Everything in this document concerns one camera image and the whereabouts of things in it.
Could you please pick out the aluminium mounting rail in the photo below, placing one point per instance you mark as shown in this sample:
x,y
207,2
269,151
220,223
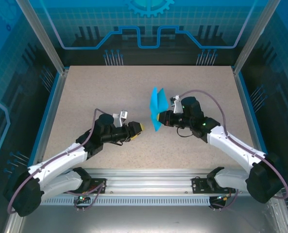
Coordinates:
x,y
148,179

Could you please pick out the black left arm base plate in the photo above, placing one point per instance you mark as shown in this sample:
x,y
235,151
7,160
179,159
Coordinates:
x,y
97,181

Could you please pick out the sheet metal tray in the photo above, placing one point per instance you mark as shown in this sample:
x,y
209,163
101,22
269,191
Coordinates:
x,y
146,218

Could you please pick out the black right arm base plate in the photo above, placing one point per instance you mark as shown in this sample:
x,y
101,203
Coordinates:
x,y
197,185

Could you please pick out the aluminium frame post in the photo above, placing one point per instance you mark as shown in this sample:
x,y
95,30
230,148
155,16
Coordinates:
x,y
255,36
46,36

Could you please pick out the aluminium side rail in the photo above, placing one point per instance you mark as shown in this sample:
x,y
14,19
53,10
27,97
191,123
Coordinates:
x,y
249,121
50,121

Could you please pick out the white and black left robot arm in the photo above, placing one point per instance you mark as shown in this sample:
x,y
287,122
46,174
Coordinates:
x,y
61,157

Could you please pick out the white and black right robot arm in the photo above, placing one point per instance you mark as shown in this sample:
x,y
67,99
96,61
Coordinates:
x,y
231,145

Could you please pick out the blue side strip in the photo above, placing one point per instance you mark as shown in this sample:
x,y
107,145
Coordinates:
x,y
44,121
255,121

